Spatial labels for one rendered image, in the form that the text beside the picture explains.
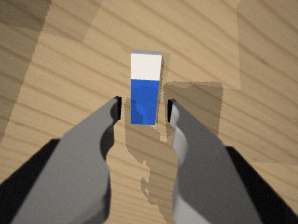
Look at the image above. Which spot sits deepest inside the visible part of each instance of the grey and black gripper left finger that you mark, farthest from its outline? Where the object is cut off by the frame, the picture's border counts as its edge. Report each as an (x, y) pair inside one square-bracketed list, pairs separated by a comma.
[(67, 181)]

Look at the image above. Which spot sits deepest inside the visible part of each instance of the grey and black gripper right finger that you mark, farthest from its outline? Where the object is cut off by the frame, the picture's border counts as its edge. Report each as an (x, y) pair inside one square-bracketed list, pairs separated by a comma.
[(215, 184)]

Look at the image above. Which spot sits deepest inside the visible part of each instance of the white and blue eraser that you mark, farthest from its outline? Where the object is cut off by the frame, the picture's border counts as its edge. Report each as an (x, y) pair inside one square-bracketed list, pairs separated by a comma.
[(145, 75)]

